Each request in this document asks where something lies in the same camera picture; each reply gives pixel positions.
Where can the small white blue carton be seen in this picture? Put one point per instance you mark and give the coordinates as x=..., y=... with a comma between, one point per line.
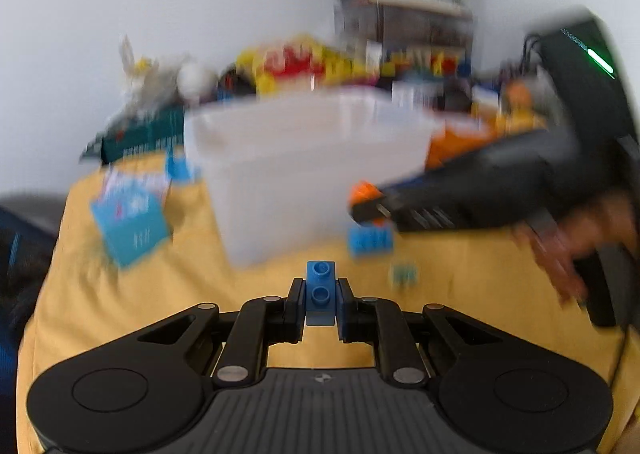
x=415, y=91

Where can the dark green cardboard box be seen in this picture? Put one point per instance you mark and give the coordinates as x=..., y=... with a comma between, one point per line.
x=145, y=133

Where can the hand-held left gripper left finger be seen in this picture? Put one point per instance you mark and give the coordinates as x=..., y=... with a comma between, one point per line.
x=299, y=304

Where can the orange cardboard box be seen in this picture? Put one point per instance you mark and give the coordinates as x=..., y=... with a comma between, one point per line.
x=460, y=143

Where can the colourful wooden toy set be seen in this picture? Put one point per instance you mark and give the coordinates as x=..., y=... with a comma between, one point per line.
x=440, y=64

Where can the white plastic bag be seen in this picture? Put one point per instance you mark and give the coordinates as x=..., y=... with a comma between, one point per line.
x=150, y=83

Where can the white egg-shaped cup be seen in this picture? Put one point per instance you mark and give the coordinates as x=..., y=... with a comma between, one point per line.
x=194, y=76

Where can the orange toy block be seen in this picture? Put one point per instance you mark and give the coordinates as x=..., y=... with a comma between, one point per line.
x=365, y=193

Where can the dark blue basket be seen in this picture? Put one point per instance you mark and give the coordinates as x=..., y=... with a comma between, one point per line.
x=20, y=259

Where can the yellow red plastic bag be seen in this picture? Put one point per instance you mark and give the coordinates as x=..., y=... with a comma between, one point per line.
x=295, y=58

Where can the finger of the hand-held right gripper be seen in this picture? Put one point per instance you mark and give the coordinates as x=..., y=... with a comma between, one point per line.
x=435, y=178
x=415, y=216

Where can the pale green toy block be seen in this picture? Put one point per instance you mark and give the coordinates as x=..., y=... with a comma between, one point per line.
x=402, y=276

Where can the clear plastic box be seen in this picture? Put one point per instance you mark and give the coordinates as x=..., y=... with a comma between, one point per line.
x=415, y=26

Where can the black power adapter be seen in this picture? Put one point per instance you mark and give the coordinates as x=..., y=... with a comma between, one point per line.
x=457, y=98

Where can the translucent white plastic bin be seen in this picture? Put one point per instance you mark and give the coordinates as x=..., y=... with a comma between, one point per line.
x=300, y=158

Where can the yellow cloth covered desktop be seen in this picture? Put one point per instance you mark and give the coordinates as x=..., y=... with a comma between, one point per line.
x=150, y=294

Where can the white blue toy piece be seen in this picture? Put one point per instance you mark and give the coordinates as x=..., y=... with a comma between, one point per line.
x=484, y=93

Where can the orange round toy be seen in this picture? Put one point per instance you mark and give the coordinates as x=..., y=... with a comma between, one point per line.
x=517, y=96

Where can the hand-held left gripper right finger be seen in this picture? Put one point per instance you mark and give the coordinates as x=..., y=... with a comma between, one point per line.
x=344, y=304

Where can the person's right hand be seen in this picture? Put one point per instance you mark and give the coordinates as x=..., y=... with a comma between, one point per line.
x=615, y=224

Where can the light blue booklet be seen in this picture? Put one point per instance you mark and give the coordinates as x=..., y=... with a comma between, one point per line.
x=130, y=229

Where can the wide blue toy block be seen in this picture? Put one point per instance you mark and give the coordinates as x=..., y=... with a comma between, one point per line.
x=370, y=243

